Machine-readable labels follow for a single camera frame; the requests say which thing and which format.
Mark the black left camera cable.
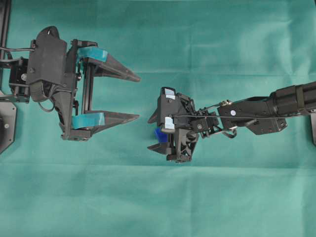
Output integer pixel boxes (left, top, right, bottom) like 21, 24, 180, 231
0, 45, 35, 62

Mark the black aluminium frame post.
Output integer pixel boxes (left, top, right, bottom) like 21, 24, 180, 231
0, 0, 11, 47

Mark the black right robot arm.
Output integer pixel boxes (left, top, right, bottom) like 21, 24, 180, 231
148, 82, 316, 163

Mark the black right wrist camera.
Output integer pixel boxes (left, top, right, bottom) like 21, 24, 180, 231
157, 87, 181, 134

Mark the dark grey left wrist camera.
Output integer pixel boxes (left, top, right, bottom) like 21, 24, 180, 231
27, 26, 67, 102

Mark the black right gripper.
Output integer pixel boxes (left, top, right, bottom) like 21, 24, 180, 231
147, 93, 199, 163

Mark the blue block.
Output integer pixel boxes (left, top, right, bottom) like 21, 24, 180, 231
155, 127, 168, 143

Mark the green table cloth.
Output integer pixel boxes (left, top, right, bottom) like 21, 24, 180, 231
0, 0, 316, 237

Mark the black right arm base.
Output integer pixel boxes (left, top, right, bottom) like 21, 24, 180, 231
307, 109, 316, 146

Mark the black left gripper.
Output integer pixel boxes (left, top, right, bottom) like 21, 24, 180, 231
58, 39, 141, 141

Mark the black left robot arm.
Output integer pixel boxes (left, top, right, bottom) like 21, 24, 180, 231
0, 33, 140, 141

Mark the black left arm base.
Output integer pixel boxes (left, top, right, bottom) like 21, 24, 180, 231
0, 101, 17, 153

